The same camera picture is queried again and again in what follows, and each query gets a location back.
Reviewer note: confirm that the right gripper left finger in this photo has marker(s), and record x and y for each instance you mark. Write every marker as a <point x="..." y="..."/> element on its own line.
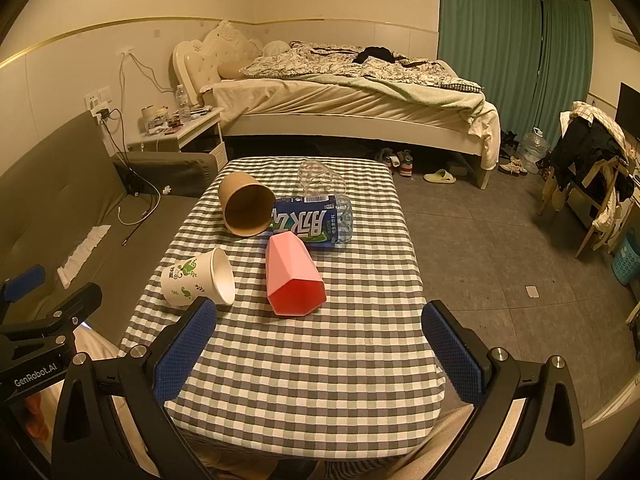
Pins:
<point x="89" y="441"/>

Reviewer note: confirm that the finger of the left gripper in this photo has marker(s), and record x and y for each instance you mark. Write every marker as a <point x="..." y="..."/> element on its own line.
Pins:
<point x="15" y="289"/>
<point x="56" y="327"/>

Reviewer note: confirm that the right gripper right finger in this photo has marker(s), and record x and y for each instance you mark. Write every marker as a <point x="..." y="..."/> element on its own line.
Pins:
<point x="525" y="421"/>

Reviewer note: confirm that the blue label plastic bottle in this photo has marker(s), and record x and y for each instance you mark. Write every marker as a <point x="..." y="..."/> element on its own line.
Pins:
<point x="317" y="220"/>

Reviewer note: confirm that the white green paper cup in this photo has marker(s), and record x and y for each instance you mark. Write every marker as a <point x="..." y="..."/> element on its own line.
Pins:
<point x="208" y="275"/>

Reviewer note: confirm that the brown paper cup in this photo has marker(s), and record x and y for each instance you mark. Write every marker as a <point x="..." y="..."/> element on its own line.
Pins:
<point x="246" y="204"/>

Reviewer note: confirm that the pink faceted cup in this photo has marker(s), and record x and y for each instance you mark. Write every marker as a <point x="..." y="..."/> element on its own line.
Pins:
<point x="293" y="283"/>

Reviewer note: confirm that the clear glass cup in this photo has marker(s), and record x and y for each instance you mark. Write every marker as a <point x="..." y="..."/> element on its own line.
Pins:
<point x="316" y="178"/>

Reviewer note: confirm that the white tissue strip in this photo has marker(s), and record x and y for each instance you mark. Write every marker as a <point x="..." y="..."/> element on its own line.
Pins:
<point x="73" y="264"/>

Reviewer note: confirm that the blue laundry basket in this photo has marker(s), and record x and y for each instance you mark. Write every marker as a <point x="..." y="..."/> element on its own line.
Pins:
<point x="626" y="263"/>

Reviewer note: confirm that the checkered tablecloth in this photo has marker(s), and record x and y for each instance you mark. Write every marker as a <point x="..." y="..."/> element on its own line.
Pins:
<point x="321" y="353"/>

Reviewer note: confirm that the white nightstand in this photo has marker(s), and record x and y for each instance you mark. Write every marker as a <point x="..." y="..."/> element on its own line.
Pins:
<point x="198" y="135"/>

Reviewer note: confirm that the small water bottle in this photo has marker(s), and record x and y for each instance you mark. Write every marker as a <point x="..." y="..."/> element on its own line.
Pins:
<point x="183" y="104"/>

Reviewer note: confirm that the green slipper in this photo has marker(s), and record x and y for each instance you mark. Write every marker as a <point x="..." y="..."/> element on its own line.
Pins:
<point x="441" y="176"/>

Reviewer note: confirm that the wooden chair with clothes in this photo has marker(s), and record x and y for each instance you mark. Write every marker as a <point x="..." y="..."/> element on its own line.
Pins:
<point x="593" y="158"/>

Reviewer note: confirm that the large water jug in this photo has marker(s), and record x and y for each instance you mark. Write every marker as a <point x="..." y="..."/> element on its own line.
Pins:
<point x="533" y="148"/>

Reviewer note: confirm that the white bed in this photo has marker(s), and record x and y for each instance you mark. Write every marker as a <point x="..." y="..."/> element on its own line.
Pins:
<point x="309" y="89"/>

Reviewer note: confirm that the red white sneakers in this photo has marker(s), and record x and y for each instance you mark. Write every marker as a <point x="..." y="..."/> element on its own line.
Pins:
<point x="400" y="162"/>

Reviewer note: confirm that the black monitor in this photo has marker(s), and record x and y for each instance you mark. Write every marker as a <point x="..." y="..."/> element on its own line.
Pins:
<point x="628" y="111"/>

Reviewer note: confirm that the green curtain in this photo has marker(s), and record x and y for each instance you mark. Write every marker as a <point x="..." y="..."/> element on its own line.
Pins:
<point x="533" y="58"/>

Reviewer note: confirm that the white air conditioner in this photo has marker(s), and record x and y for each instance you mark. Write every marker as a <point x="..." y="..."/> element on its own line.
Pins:
<point x="621" y="32"/>

